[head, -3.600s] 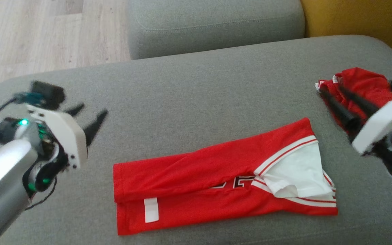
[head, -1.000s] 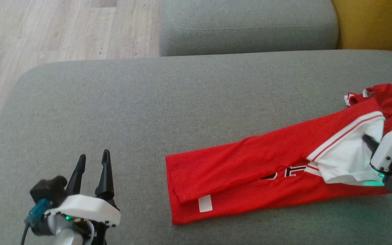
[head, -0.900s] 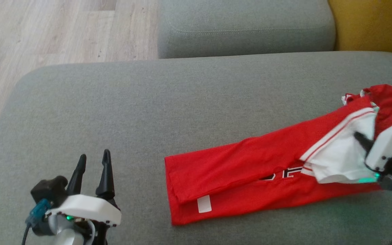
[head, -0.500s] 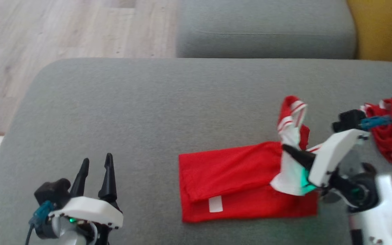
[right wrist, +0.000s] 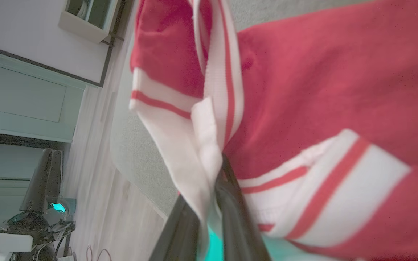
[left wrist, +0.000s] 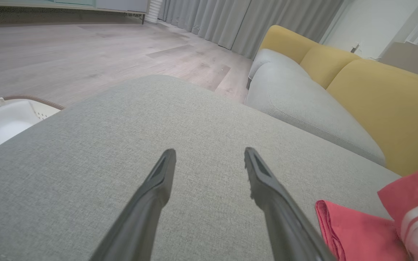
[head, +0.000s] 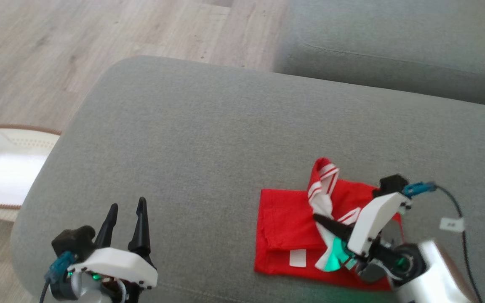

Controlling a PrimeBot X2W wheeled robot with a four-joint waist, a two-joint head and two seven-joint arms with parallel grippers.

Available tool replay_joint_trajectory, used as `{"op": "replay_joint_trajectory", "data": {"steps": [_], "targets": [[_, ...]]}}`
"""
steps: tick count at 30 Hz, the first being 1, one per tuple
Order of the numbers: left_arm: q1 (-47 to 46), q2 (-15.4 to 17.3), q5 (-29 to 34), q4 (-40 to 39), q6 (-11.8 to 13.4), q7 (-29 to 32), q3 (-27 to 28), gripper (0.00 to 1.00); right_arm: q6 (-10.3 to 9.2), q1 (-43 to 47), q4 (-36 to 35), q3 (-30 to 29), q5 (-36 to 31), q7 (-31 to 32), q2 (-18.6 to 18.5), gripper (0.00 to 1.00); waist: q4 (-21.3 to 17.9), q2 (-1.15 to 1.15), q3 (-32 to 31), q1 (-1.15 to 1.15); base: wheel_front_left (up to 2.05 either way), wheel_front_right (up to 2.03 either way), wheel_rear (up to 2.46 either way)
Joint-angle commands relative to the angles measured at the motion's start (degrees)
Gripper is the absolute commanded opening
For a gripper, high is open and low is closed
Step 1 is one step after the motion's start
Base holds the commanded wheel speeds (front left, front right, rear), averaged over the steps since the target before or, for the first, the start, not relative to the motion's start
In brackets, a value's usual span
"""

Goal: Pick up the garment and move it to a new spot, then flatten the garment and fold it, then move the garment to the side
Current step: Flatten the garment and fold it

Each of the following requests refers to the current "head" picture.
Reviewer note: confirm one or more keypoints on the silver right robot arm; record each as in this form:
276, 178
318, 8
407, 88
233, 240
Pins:
440, 273

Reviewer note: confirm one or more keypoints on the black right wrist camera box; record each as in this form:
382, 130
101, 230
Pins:
392, 184

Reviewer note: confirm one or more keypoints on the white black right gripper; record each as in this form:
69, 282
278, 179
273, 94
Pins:
377, 219

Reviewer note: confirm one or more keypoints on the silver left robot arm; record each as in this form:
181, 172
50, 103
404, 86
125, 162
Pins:
84, 290

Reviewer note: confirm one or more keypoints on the white laundry basket brown rim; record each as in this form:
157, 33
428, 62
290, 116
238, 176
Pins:
6, 168

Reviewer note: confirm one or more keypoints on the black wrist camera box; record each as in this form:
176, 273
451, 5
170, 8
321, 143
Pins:
392, 184
74, 242

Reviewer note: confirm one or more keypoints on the red and white jersey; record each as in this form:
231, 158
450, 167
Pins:
284, 219

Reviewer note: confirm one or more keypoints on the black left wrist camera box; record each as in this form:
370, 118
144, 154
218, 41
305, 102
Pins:
74, 242

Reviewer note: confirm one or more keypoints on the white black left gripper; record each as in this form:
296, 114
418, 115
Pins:
116, 263

